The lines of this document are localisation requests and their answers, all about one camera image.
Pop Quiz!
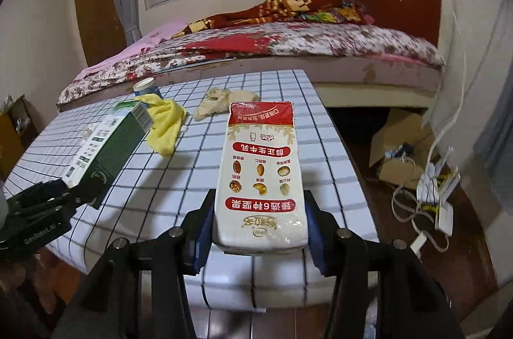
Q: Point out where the brown storage box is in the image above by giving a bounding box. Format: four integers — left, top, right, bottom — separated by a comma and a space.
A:
0, 94, 41, 179

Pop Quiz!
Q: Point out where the checkered cloth table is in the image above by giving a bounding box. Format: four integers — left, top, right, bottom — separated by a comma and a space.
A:
8, 68, 381, 313

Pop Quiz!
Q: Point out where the white power cable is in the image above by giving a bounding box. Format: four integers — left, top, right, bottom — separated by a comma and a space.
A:
391, 2, 467, 255

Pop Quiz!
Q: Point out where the bed with floral bedding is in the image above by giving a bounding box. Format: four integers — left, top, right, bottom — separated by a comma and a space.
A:
58, 22, 446, 111

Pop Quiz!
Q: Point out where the cardboard box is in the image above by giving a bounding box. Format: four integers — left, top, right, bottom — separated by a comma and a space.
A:
369, 108, 439, 189

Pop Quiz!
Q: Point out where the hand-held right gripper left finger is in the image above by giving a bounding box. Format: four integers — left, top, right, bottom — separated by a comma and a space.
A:
52, 191, 217, 339

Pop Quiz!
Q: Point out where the red printed blanket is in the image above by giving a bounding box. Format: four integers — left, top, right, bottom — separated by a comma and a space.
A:
172, 0, 375, 40

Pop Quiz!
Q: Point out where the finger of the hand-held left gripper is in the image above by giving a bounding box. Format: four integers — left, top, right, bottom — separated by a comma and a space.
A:
4, 181, 75, 213
56, 182, 105, 221

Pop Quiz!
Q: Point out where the green white box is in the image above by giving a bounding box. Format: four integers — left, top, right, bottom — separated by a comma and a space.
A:
63, 100, 155, 210

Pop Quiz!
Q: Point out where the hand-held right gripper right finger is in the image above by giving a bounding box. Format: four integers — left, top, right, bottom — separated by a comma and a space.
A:
303, 190, 466, 339

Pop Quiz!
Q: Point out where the white red milk carton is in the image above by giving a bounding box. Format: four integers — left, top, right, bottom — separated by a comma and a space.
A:
214, 101, 309, 256

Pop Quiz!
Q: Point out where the yellow cloth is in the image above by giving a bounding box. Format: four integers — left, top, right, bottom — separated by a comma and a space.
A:
138, 94, 188, 157

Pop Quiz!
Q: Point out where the brown wooden door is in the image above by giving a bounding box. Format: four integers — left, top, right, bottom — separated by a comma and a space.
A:
73, 0, 129, 67

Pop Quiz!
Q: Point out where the blue label paper cup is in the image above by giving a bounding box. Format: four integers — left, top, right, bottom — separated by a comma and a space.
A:
133, 78, 163, 99

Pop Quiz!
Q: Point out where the pink sheet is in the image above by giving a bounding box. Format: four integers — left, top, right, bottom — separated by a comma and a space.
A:
74, 22, 189, 81

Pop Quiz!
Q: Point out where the beige paper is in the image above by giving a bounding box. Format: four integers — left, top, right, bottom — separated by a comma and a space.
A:
193, 88, 261, 120

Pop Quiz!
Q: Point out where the flat white router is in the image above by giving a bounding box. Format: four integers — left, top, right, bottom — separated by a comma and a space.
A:
437, 199, 455, 237

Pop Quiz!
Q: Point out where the white plug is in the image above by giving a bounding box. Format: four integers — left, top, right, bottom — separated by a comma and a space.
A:
409, 233, 427, 255

